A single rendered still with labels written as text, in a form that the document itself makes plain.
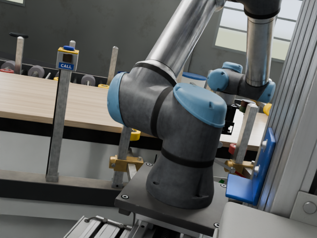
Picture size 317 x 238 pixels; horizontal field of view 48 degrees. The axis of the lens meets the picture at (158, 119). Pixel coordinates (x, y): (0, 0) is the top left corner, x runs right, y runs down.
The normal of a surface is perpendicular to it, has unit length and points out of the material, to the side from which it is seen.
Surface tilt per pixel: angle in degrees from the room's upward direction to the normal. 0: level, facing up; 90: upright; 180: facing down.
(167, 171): 72
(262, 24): 126
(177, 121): 87
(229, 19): 90
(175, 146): 90
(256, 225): 0
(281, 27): 90
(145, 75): 51
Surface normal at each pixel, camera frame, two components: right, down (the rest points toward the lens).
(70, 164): 0.17, 0.30
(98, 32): -0.23, 0.22
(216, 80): -0.48, 0.14
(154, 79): 0.22, -0.27
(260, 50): -0.09, 0.78
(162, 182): -0.55, -0.21
